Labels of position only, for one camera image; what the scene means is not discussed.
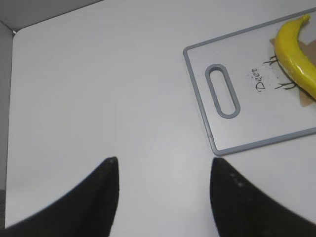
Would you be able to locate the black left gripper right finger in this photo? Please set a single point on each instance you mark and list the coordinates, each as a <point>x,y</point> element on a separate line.
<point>240,209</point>

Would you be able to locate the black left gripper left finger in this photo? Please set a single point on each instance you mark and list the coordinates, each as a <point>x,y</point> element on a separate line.
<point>88,210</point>

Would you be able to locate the yellow plastic banana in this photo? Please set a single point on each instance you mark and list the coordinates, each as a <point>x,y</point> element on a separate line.
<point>291,57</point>

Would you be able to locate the white grey-rimmed cutting board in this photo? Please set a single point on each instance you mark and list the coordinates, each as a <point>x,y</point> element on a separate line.
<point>245,99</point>

